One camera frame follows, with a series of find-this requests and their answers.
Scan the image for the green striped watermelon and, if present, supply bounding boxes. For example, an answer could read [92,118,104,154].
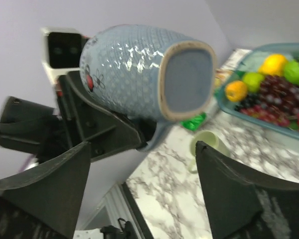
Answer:
[283,57,299,86]

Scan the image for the small orange fruit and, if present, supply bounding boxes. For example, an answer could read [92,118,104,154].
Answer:
[225,81,248,102]

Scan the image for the yellow orange fruit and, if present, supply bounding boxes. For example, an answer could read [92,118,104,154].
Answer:
[258,54,288,76]

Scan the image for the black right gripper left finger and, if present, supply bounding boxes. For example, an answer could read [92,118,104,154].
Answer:
[0,142,91,239]

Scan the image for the light blue textured mug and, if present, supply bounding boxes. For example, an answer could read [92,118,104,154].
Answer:
[79,24,216,151]

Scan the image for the sage green mug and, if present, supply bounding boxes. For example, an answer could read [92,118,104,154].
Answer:
[187,130,231,174]

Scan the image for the dark purple grapes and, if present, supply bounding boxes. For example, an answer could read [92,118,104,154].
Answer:
[234,75,299,127]

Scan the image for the green chips bag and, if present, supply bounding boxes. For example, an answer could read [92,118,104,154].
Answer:
[181,48,252,131]

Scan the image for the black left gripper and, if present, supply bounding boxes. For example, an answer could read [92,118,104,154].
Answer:
[0,71,143,162]

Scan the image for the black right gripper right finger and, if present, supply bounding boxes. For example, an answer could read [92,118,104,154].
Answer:
[196,142,299,239]

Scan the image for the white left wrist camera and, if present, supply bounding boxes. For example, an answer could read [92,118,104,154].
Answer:
[41,27,89,85]

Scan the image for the green lime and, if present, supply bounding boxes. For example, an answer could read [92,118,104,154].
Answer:
[242,72,265,93]

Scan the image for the teal plastic fruit container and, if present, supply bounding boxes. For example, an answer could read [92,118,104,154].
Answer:
[216,43,299,140]

